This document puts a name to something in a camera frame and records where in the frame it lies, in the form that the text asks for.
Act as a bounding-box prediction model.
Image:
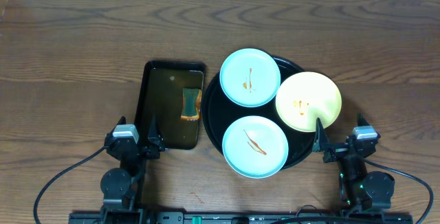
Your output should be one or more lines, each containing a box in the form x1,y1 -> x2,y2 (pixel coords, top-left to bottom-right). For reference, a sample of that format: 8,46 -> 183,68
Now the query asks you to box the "yellow plate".
275,71 -> 342,133

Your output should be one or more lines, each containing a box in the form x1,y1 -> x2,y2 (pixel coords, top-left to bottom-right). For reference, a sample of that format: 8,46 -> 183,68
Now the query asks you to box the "orange green scrub sponge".
181,88 -> 202,120

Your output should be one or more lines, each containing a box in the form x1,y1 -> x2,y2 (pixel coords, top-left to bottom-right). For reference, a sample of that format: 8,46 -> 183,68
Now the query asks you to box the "light blue plate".
219,48 -> 281,108
221,115 -> 289,179

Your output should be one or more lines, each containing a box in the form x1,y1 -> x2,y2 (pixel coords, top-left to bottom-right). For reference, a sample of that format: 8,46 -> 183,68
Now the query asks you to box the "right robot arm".
312,114 -> 395,217

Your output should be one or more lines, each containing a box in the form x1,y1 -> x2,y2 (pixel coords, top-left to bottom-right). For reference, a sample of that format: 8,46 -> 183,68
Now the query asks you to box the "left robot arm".
100,117 -> 165,212

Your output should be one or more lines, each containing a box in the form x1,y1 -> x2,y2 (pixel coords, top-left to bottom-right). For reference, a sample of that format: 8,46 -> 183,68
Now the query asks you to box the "black rectangular tray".
135,60 -> 206,150

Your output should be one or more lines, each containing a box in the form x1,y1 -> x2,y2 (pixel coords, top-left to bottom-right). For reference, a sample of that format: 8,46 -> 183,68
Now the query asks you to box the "black round tray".
201,57 -> 314,169

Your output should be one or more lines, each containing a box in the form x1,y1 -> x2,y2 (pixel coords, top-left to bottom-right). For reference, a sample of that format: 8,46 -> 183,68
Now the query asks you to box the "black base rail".
67,210 -> 414,224

